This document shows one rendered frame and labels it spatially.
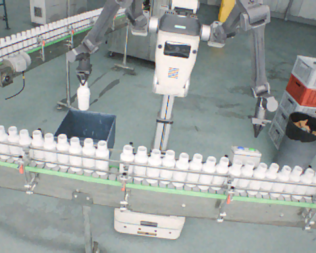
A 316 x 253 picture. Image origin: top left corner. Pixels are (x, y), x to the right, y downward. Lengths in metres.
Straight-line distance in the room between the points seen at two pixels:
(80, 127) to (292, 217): 1.37
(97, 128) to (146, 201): 0.72
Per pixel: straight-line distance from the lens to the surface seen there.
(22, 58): 2.49
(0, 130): 1.35
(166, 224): 2.11
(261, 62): 1.26
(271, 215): 1.48
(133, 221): 2.11
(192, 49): 1.57
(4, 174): 1.48
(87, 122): 1.86
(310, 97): 3.34
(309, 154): 3.08
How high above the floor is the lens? 1.91
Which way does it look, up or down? 34 degrees down
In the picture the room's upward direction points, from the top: 9 degrees clockwise
